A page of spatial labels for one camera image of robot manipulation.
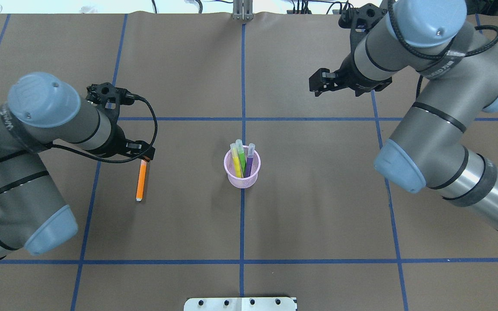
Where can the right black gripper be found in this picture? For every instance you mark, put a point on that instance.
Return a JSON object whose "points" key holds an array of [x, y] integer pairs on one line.
{"points": [[354, 78]]}

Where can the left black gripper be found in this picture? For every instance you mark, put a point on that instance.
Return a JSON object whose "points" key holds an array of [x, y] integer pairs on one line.
{"points": [[116, 143]]}

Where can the orange marker pen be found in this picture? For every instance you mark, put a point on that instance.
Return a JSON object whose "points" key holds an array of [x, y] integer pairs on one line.
{"points": [[141, 182]]}

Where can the green marker pen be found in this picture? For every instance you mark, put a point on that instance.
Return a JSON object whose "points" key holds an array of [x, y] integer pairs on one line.
{"points": [[241, 155]]}

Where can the yellow marker pen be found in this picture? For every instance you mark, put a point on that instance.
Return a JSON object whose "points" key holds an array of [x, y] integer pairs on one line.
{"points": [[236, 161]]}

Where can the purple marker pen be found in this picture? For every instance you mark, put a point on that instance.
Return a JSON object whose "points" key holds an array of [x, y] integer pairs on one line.
{"points": [[249, 160]]}

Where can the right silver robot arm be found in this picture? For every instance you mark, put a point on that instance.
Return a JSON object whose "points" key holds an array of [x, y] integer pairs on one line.
{"points": [[459, 62]]}

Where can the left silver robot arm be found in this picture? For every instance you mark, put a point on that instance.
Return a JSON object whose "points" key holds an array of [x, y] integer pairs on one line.
{"points": [[42, 112]]}

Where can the pink mesh pen holder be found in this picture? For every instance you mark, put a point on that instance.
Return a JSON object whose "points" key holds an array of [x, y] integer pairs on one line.
{"points": [[241, 183]]}

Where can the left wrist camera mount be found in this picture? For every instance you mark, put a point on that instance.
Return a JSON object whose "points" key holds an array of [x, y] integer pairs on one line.
{"points": [[109, 98]]}

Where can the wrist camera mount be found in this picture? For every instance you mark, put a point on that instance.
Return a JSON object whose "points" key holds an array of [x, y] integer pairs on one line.
{"points": [[109, 98], [359, 20]]}

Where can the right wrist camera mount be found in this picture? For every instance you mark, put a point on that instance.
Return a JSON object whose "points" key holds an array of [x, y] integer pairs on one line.
{"points": [[359, 20]]}

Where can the aluminium frame post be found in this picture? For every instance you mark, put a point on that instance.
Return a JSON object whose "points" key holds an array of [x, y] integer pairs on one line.
{"points": [[243, 10]]}

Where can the white camera pedestal column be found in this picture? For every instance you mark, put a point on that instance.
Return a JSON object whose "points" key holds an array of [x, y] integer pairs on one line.
{"points": [[241, 304]]}

